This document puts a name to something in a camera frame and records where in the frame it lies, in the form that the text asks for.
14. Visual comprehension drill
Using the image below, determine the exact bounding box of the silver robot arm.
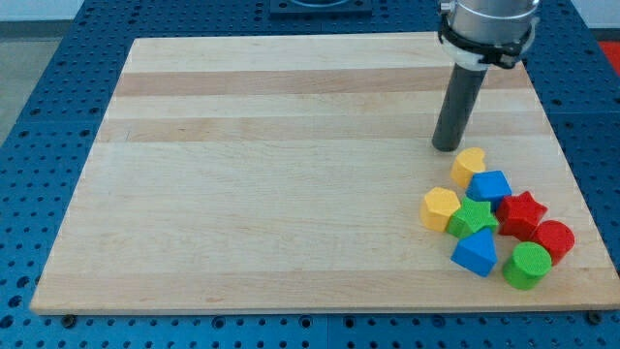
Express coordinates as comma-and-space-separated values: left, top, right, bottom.
438, 0, 540, 72

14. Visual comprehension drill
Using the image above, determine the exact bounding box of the green star block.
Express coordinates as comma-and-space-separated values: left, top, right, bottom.
446, 197, 499, 238

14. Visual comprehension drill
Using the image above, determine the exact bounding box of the red star block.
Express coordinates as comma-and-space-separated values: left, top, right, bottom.
495, 191, 548, 241

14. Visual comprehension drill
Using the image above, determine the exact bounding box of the light wooden board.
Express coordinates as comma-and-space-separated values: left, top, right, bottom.
30, 32, 619, 315

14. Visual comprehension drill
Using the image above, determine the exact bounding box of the yellow hexagon block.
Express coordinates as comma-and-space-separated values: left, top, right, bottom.
419, 187, 461, 232

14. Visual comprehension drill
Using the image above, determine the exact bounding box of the yellow heart block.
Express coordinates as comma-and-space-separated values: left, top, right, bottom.
450, 147, 486, 189

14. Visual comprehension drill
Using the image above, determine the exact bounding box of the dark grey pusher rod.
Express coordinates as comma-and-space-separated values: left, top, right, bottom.
432, 64, 487, 152

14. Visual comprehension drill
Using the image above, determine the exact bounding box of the blue pentagon block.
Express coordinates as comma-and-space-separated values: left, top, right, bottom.
466, 171, 512, 212

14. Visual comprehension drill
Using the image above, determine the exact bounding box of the blue triangle block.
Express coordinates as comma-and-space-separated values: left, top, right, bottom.
450, 228, 498, 277

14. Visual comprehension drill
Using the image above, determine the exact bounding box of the green cylinder block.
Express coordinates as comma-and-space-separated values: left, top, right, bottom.
502, 241, 552, 290

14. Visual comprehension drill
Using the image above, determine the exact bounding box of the red cylinder block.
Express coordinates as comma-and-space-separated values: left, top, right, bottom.
531, 220, 575, 266

